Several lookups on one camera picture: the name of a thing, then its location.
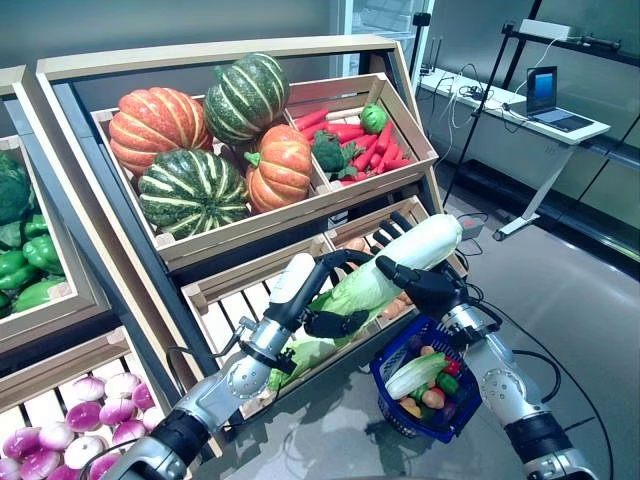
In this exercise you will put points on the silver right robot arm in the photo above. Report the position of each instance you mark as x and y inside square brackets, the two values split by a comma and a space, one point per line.
[505, 380]

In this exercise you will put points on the wooden vegetable display shelf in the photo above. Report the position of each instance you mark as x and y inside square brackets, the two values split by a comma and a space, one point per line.
[60, 200]
[200, 52]

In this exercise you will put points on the black camera on stand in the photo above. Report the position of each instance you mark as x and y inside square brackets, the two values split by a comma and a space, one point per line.
[422, 20]

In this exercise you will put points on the large orange striped pumpkin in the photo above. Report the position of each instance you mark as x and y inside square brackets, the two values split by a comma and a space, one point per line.
[157, 125]

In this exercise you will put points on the open grey laptop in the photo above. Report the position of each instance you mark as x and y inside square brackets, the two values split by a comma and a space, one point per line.
[542, 90]

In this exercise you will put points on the wide wooden crate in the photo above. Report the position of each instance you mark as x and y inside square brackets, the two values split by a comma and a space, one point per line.
[225, 235]

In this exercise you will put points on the purple white toy onion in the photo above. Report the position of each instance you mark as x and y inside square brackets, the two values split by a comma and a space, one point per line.
[142, 396]
[82, 416]
[85, 450]
[129, 431]
[122, 385]
[89, 389]
[20, 442]
[56, 435]
[117, 411]

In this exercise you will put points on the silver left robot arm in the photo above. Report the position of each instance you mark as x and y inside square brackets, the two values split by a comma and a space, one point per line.
[235, 375]

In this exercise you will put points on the small peach toy fruit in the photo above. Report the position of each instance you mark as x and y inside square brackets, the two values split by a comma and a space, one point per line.
[433, 397]

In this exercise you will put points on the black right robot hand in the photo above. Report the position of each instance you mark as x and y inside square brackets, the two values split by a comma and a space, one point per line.
[430, 292]

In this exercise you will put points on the grey box red button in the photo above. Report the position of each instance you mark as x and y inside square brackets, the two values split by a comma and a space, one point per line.
[472, 227]

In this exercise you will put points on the black metal rack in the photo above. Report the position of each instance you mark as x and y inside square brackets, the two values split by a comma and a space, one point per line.
[590, 44]

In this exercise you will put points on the green bell pepper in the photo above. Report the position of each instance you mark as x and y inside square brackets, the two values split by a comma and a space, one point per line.
[15, 270]
[42, 252]
[35, 295]
[35, 225]

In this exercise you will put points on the small orange toy fruit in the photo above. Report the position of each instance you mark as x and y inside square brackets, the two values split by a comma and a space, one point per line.
[426, 350]

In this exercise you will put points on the small green toy pepper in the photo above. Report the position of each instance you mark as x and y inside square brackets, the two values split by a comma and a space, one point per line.
[447, 384]

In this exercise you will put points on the green striped pumpkin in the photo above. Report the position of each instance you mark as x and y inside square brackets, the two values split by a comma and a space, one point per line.
[192, 192]
[247, 97]

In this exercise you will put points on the blue plastic shopping basket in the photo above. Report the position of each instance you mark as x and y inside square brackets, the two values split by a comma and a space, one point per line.
[430, 327]

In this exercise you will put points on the small yellow toy pepper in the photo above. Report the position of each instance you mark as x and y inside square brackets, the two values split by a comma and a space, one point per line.
[411, 409]

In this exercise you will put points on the black tripod pole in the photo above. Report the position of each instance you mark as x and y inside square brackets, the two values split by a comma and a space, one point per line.
[492, 100]

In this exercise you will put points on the small red toy pepper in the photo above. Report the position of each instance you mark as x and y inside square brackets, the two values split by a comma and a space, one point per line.
[452, 367]

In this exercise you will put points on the red orange toy carrot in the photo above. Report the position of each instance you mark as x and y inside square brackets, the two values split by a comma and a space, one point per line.
[384, 137]
[397, 164]
[367, 157]
[345, 132]
[311, 120]

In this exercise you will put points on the white flat box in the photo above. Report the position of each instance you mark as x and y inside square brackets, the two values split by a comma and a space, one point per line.
[545, 29]

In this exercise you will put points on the large dark green broccoli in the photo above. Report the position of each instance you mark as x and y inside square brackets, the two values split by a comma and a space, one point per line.
[12, 192]

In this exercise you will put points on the light green round vegetable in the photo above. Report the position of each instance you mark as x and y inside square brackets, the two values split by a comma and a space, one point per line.
[374, 117]

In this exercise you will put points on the dark green toy broccoli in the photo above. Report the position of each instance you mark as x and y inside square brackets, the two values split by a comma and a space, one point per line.
[330, 155]

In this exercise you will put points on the white desk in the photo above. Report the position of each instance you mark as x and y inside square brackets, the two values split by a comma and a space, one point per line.
[582, 134]

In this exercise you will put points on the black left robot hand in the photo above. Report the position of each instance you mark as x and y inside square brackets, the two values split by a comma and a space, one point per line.
[292, 280]

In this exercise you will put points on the orange pumpkin green stem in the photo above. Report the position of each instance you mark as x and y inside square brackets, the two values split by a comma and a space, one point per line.
[280, 167]

